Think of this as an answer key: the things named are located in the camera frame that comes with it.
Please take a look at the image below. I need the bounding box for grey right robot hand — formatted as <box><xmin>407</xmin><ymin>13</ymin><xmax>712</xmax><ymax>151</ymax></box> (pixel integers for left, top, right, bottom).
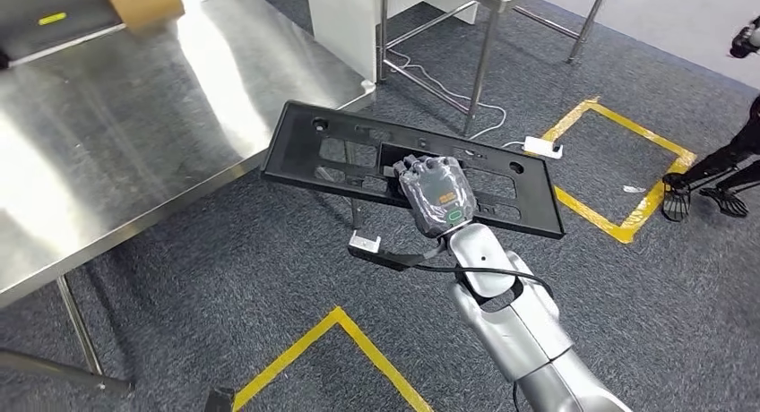
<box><xmin>392</xmin><ymin>154</ymin><xmax>478</xmax><ymax>239</ymax></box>

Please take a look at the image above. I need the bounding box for black plastic plate bracket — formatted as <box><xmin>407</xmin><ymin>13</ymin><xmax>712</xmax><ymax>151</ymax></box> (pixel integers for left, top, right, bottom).
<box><xmin>260</xmin><ymin>99</ymin><xmax>566</xmax><ymax>240</ymax></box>

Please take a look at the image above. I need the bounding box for white power strip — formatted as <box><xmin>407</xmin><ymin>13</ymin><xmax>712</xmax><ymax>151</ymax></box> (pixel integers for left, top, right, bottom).
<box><xmin>523</xmin><ymin>135</ymin><xmax>565</xmax><ymax>160</ymax></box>

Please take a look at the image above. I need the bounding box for stainless steel table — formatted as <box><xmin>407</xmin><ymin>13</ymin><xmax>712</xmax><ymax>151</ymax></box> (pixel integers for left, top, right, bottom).
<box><xmin>0</xmin><ymin>0</ymin><xmax>377</xmax><ymax>396</ymax></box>
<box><xmin>375</xmin><ymin>0</ymin><xmax>615</xmax><ymax>136</ymax></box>

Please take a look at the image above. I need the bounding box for white cabinet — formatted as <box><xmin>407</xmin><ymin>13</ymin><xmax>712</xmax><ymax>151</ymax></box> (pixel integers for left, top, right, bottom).
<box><xmin>305</xmin><ymin>0</ymin><xmax>479</xmax><ymax>83</ymax></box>

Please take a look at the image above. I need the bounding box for brown cardboard box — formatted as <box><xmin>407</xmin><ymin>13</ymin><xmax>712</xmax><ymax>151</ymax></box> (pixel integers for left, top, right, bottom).
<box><xmin>101</xmin><ymin>0</ymin><xmax>186</xmax><ymax>34</ymax></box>

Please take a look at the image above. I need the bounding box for grey case with yellow mark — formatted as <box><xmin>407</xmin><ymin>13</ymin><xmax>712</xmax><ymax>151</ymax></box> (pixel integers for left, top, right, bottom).
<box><xmin>0</xmin><ymin>0</ymin><xmax>126</xmax><ymax>70</ymax></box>

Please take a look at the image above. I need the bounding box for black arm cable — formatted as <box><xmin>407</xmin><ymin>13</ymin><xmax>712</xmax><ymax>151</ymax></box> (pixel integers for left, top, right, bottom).
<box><xmin>412</xmin><ymin>262</ymin><xmax>557</xmax><ymax>301</ymax></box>

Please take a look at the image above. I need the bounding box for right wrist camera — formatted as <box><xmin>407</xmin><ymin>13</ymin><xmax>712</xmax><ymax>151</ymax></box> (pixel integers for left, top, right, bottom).
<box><xmin>348</xmin><ymin>230</ymin><xmax>445</xmax><ymax>273</ymax></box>

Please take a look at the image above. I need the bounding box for white power cable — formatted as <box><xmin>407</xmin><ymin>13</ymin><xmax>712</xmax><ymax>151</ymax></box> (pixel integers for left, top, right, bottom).
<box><xmin>384</xmin><ymin>48</ymin><xmax>527</xmax><ymax>150</ymax></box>

